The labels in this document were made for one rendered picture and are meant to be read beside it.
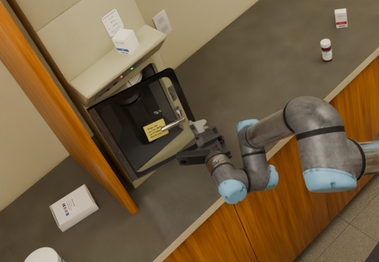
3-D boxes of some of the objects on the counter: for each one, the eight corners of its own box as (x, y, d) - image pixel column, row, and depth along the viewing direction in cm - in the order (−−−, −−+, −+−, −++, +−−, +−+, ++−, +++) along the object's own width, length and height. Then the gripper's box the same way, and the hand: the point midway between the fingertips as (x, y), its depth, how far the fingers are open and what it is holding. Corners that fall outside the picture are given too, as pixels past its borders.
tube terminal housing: (101, 158, 218) (0, 8, 165) (159, 110, 228) (82, -47, 175) (135, 188, 202) (35, 33, 149) (195, 135, 211) (122, -30, 158)
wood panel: (69, 154, 226) (-187, -197, 130) (75, 150, 227) (-176, -202, 130) (132, 215, 193) (-148, -194, 97) (139, 209, 194) (-133, -201, 98)
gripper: (234, 162, 169) (210, 121, 184) (228, 145, 163) (203, 104, 178) (210, 174, 169) (188, 132, 184) (202, 157, 162) (180, 115, 177)
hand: (189, 124), depth 180 cm, fingers closed
